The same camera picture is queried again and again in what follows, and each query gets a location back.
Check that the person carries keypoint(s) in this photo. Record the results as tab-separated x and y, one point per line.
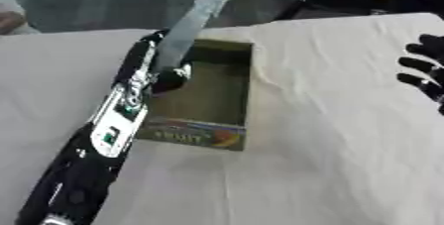
13	2

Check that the person's hand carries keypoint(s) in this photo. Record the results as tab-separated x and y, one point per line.
10	22

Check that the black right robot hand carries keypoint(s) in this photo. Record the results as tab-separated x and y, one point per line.
430	50

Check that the tan cardboard box green inside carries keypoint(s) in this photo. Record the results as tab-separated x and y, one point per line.
211	93

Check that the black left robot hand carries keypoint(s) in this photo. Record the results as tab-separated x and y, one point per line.
134	60

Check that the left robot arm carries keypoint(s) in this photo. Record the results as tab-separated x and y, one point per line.
87	169

